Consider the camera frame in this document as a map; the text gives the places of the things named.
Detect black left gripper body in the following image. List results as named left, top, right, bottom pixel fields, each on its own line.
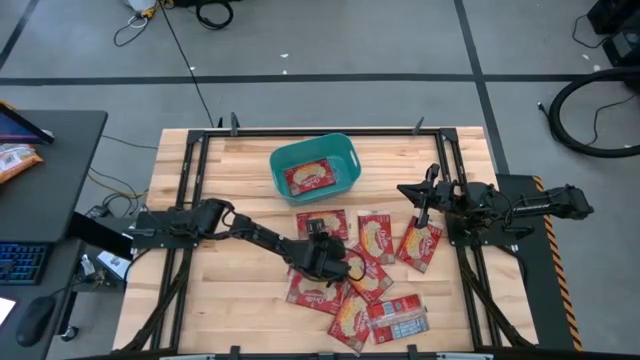
left=292, top=232, right=352, bottom=283

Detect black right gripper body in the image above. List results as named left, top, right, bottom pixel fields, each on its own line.
left=417, top=163, right=456, bottom=229

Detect red popcorn bag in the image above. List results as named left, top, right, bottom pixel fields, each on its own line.
left=366, top=293, right=430, bottom=346
left=327, top=290, right=372, bottom=354
left=295, top=209, right=350, bottom=241
left=356, top=210, right=397, bottom=266
left=285, top=268, right=350, bottom=316
left=283, top=158, right=338, bottom=198
left=344, top=243, right=395, bottom=305
left=394, top=215, right=445, bottom=275

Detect teal plastic basket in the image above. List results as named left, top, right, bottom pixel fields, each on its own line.
left=268, top=132, right=363, bottom=207

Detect black mat with hazard stripe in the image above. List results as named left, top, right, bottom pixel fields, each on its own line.
left=493, top=173, right=585, bottom=352

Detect white electronics box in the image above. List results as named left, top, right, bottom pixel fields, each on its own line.
left=96, top=250, right=133, bottom=282

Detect black equipment case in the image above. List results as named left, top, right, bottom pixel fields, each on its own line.
left=586, top=0, right=640, bottom=67

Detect black desk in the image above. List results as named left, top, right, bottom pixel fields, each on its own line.
left=0, top=109, right=109, bottom=360

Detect white floor object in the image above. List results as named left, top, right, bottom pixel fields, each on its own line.
left=123, top=0, right=162, bottom=14

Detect blue backlit keyboard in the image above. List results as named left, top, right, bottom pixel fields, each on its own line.
left=0, top=241, right=52, bottom=287

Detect black computer mouse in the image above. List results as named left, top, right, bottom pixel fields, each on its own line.
left=14, top=295, right=57, bottom=349

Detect orange snack bag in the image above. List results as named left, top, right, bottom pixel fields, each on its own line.
left=0, top=143, right=44, bottom=185

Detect monitor with purple screen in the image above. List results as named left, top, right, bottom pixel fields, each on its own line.
left=0, top=99, right=56, bottom=146

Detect white flat device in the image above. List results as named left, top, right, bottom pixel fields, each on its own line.
left=0, top=296, right=17, bottom=327

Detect thick black hose ring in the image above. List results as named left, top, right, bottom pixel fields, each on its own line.
left=546, top=66, right=640, bottom=160

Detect thin black floor cable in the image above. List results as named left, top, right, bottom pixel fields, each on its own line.
left=536, top=93, right=637, bottom=147
left=571, top=13, right=609, bottom=51

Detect long black floor cable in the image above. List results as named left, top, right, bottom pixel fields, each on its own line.
left=158, top=0, right=217, bottom=129

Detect yellow cable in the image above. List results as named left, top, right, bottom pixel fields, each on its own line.
left=86, top=168, right=147, bottom=201

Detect black cable loop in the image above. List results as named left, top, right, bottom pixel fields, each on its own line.
left=194, top=0, right=235, bottom=31

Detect thin black looped cable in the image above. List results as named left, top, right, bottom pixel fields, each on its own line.
left=113, top=13, right=152, bottom=49

